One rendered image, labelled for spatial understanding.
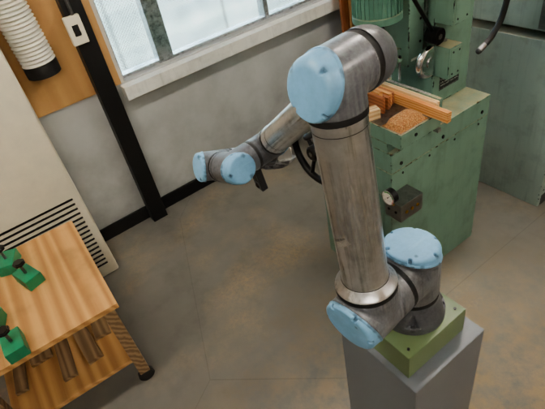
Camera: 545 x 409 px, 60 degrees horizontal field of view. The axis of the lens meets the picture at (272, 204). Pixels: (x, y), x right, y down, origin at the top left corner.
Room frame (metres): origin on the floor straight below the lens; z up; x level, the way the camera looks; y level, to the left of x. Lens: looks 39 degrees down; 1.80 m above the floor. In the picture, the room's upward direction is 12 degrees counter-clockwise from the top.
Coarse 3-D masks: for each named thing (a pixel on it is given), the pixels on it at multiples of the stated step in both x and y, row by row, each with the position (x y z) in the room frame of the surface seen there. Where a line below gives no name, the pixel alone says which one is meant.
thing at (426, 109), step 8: (400, 96) 1.54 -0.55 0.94; (408, 96) 1.53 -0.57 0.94; (400, 104) 1.54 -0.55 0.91; (408, 104) 1.51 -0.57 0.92; (416, 104) 1.48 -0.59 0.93; (424, 104) 1.45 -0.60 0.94; (424, 112) 1.44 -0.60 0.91; (432, 112) 1.41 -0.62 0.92; (440, 112) 1.38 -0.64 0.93; (448, 112) 1.36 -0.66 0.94; (440, 120) 1.38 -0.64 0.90; (448, 120) 1.36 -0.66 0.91
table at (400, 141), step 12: (396, 108) 1.53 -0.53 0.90; (384, 120) 1.46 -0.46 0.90; (432, 120) 1.42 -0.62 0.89; (372, 132) 1.46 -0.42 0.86; (384, 132) 1.41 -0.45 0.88; (396, 132) 1.37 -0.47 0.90; (408, 132) 1.36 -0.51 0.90; (420, 132) 1.39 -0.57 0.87; (396, 144) 1.36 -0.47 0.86; (408, 144) 1.36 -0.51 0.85
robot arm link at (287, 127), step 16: (368, 32) 0.92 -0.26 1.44; (384, 32) 0.82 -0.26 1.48; (384, 48) 0.78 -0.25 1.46; (384, 80) 0.81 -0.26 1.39; (288, 112) 1.05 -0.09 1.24; (272, 128) 1.11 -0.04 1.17; (288, 128) 1.05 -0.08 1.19; (304, 128) 1.02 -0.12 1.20; (256, 144) 1.16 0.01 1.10; (272, 144) 1.11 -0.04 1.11; (288, 144) 1.10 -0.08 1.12
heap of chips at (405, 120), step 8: (400, 112) 1.44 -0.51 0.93; (408, 112) 1.42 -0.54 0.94; (416, 112) 1.42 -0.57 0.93; (392, 120) 1.41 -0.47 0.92; (400, 120) 1.39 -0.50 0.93; (408, 120) 1.39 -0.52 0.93; (416, 120) 1.40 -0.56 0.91; (392, 128) 1.39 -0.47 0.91; (400, 128) 1.37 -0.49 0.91; (408, 128) 1.37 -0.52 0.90
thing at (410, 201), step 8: (400, 192) 1.38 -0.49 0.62; (408, 192) 1.37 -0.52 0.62; (416, 192) 1.36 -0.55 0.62; (400, 200) 1.33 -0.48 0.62; (408, 200) 1.32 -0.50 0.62; (416, 200) 1.33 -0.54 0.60; (392, 208) 1.33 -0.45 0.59; (400, 208) 1.30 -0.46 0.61; (408, 208) 1.31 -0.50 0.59; (416, 208) 1.34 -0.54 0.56; (392, 216) 1.33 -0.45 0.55; (400, 216) 1.30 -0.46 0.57; (408, 216) 1.31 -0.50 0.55
